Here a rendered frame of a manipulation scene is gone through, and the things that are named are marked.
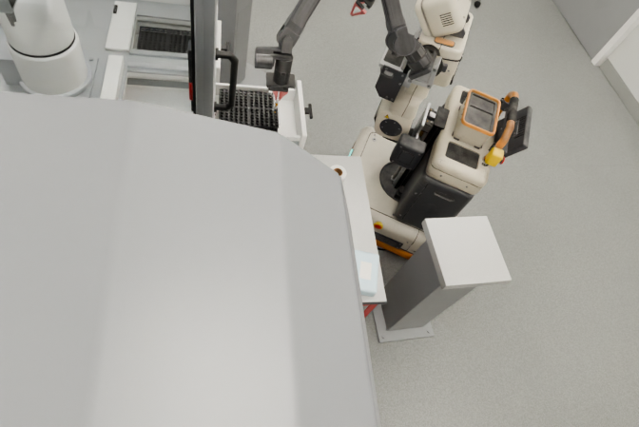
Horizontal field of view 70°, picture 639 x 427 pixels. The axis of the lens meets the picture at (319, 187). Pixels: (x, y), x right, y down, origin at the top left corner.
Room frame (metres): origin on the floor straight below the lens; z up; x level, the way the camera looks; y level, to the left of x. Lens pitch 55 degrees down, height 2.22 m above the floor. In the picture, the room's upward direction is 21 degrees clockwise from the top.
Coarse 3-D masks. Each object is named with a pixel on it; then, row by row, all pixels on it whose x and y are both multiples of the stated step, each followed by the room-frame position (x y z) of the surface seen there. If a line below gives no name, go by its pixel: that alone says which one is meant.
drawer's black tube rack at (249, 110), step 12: (228, 96) 1.17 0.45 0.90; (240, 96) 1.19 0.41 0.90; (252, 96) 1.21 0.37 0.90; (240, 108) 1.14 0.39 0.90; (252, 108) 1.16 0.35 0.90; (264, 108) 1.18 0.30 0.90; (228, 120) 1.06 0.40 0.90; (240, 120) 1.08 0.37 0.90; (252, 120) 1.10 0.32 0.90; (264, 120) 1.12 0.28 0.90; (276, 120) 1.17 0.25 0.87
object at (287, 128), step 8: (216, 88) 1.21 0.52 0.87; (224, 88) 1.22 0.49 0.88; (240, 88) 1.25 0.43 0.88; (248, 88) 1.26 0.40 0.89; (256, 88) 1.27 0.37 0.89; (264, 88) 1.28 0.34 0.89; (288, 88) 1.33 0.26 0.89; (216, 96) 1.20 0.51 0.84; (256, 96) 1.27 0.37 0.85; (264, 96) 1.29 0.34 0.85; (288, 96) 1.32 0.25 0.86; (280, 104) 1.29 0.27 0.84; (288, 104) 1.31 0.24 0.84; (216, 112) 1.13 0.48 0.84; (280, 112) 1.25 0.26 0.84; (288, 112) 1.26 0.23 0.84; (288, 120) 1.22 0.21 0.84; (280, 128) 1.17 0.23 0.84; (288, 128) 1.18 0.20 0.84; (288, 136) 1.10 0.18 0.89; (296, 136) 1.11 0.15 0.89; (296, 144) 1.11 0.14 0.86
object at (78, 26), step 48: (0, 0) 0.54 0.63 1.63; (48, 0) 0.57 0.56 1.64; (96, 0) 0.60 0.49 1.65; (144, 0) 0.64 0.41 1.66; (0, 48) 0.53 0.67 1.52; (48, 48) 0.56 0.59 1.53; (96, 48) 0.60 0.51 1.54; (144, 48) 0.63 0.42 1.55; (96, 96) 0.59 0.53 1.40; (144, 96) 0.63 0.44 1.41; (192, 96) 0.67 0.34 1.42
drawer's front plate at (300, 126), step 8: (296, 88) 1.34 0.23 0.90; (296, 96) 1.31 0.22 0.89; (296, 104) 1.28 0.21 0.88; (296, 112) 1.25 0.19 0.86; (296, 120) 1.23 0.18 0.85; (304, 120) 1.17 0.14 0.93; (296, 128) 1.20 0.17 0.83; (304, 128) 1.13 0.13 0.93; (304, 136) 1.10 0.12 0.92; (304, 144) 1.10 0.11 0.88
